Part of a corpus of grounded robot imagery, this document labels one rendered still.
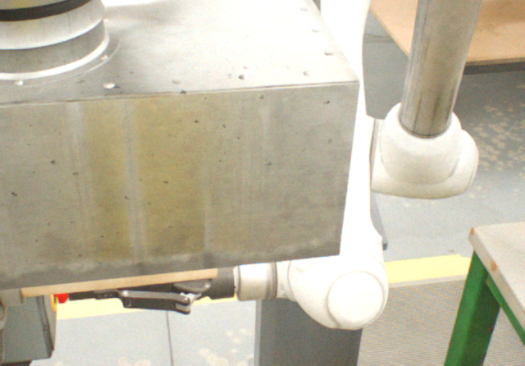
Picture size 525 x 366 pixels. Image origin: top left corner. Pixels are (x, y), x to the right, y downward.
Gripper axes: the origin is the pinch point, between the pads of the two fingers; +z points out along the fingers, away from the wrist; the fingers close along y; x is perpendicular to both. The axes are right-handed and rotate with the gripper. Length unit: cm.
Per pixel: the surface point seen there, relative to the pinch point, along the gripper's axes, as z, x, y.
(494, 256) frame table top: -64, -5, 1
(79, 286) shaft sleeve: -1.3, 27.6, -28.4
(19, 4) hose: -2, 60, -40
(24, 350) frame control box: 9.6, -2.8, -7.8
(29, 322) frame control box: 8.0, 2.5, -7.8
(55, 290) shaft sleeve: 0.9, 27.5, -28.3
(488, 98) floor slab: -176, -99, 200
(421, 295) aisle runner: -96, -98, 80
